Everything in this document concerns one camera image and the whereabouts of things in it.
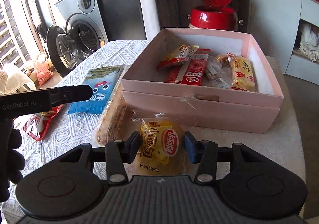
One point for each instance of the orange plastic bag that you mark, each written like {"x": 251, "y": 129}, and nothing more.
{"x": 43, "y": 72}

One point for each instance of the yellow rice cracker packet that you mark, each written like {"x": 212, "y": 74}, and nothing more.
{"x": 243, "y": 72}

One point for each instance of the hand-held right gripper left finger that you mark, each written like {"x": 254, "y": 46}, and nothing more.
{"x": 133, "y": 146}

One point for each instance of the small clear brown snack packet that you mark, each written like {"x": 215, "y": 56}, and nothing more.
{"x": 224, "y": 60}

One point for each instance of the white textured tablecloth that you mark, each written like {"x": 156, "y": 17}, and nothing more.
{"x": 74, "y": 134}

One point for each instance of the orange and red snack packet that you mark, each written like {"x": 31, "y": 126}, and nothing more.
{"x": 177, "y": 57}

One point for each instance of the pale grey cabinet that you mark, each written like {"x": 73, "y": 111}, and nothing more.
{"x": 294, "y": 39}

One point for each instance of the blue seaweed snack packet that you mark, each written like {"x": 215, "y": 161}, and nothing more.
{"x": 99, "y": 89}

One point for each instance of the person's left hand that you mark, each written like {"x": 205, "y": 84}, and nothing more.
{"x": 12, "y": 161}

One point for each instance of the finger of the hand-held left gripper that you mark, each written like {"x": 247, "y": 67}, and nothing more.
{"x": 72, "y": 93}

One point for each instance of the red and white snack packet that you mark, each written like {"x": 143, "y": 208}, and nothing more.
{"x": 37, "y": 124}

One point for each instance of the grey ribbed curtain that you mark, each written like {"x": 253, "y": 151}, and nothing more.
{"x": 169, "y": 2}

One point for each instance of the silver washing machine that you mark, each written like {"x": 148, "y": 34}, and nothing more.
{"x": 84, "y": 2}

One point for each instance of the pink cardboard box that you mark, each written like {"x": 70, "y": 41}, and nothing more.
{"x": 199, "y": 112}

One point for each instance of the clear wafer packet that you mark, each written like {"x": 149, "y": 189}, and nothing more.
{"x": 114, "y": 119}

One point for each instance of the small blue and white packet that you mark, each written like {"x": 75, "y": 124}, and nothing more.
{"x": 213, "y": 71}

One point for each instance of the red striped snack packet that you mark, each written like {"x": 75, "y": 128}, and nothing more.
{"x": 194, "y": 74}

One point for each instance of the white crumpled cloth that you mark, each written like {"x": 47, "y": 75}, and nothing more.
{"x": 309, "y": 39}

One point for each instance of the beige cloth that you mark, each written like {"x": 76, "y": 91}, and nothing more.
{"x": 15, "y": 82}

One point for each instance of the red trash bin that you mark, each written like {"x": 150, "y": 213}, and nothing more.
{"x": 211, "y": 18}

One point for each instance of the yellow small bread packet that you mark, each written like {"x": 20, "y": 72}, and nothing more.
{"x": 159, "y": 144}

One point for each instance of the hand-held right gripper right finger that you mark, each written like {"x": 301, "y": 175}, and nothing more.
{"x": 190, "y": 146}

